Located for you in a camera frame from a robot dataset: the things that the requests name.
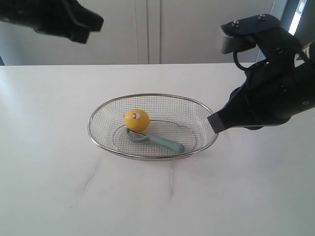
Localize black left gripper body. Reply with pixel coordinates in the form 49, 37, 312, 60
0, 0, 76, 34

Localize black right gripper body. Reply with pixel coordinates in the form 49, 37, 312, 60
241, 32, 315, 118

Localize metal wire mesh basket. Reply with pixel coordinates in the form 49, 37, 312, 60
88, 93, 218, 161

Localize teal handled peeler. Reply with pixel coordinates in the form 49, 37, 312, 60
126, 128, 185, 153

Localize white cabinet doors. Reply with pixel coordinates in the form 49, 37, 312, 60
0, 0, 286, 65

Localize yellow lemon with sticker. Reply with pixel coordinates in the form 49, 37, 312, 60
124, 109, 151, 132

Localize dark window frame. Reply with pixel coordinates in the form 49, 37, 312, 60
281, 0, 315, 45

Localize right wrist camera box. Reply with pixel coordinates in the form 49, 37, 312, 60
219, 14, 281, 54

